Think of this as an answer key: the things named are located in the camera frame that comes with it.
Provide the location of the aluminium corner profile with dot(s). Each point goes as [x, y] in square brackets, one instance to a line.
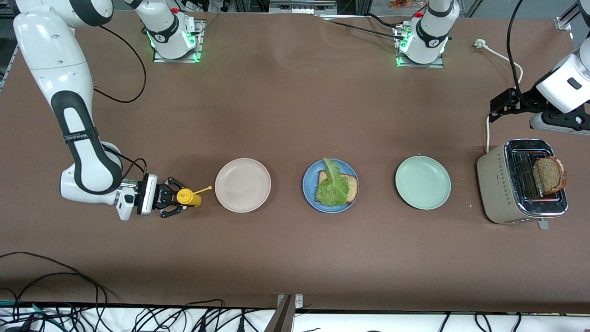
[563, 24]

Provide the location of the beige round plate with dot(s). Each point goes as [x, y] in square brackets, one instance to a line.
[243, 185]

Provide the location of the blue round plate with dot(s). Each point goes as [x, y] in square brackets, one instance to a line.
[309, 184]

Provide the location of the beige chrome toaster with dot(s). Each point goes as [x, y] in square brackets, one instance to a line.
[495, 184]

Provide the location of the dark aluminium beam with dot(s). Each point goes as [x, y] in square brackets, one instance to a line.
[281, 318]

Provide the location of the brown bread slice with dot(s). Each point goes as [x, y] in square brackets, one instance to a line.
[353, 186]
[548, 175]

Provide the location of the orange patterned packet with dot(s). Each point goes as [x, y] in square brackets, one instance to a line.
[405, 3]

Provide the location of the silver metal bracket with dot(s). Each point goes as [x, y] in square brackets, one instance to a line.
[298, 300]

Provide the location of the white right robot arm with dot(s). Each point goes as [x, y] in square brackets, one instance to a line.
[50, 55]

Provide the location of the green lettuce leaf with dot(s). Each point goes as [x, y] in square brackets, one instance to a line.
[334, 191]

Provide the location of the green round plate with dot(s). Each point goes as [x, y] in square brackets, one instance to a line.
[423, 182]

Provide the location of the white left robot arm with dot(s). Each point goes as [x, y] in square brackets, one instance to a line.
[428, 41]

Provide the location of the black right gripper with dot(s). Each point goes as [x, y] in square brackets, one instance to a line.
[161, 198]

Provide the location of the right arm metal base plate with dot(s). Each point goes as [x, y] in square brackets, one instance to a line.
[177, 61]

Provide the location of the yellow mustard squeeze bottle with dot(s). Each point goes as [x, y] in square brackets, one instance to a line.
[191, 198]

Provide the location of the aluminium table edge profile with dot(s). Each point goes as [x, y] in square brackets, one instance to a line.
[13, 55]

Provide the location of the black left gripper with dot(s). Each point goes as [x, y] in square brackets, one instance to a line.
[527, 99]

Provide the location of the grey metal box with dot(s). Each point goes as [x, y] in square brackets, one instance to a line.
[299, 7]

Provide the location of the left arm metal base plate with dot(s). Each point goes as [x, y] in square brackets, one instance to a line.
[419, 66]

